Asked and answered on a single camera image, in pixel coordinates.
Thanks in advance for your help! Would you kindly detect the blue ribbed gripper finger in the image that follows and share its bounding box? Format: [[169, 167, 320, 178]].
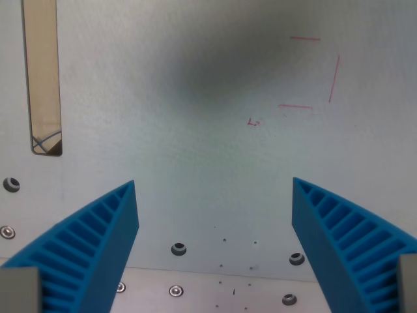
[[0, 179, 140, 313], [291, 177, 417, 313]]

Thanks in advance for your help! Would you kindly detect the blue cable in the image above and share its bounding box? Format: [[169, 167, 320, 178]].
[[31, 130, 63, 153]]

